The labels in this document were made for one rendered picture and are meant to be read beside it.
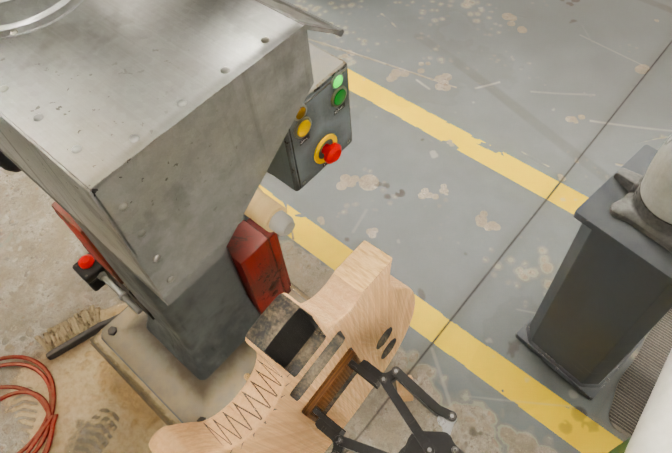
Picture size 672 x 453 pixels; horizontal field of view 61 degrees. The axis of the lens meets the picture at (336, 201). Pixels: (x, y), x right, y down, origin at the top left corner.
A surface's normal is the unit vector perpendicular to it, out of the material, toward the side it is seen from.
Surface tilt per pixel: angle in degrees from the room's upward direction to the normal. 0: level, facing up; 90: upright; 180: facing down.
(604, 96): 0
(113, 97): 0
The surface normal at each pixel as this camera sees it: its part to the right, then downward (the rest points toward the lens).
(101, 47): -0.07, -0.58
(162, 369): -0.33, -0.27
